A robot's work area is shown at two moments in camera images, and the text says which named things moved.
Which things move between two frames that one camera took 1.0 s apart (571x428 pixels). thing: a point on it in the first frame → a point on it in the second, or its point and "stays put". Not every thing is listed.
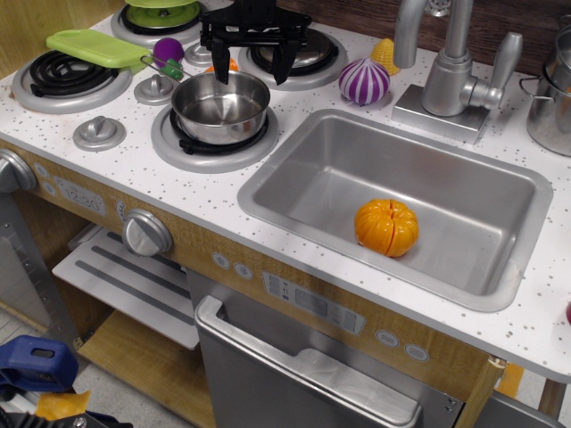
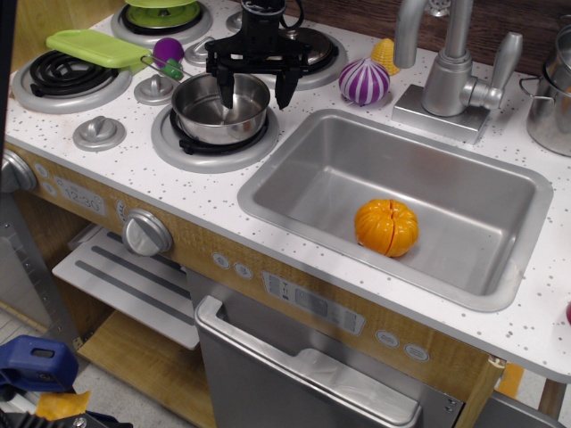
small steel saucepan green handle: x=214 y=112 stays put
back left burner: x=149 y=35 stays put
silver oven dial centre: x=144 y=234 stays put
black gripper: x=252 y=22 → x=259 y=46
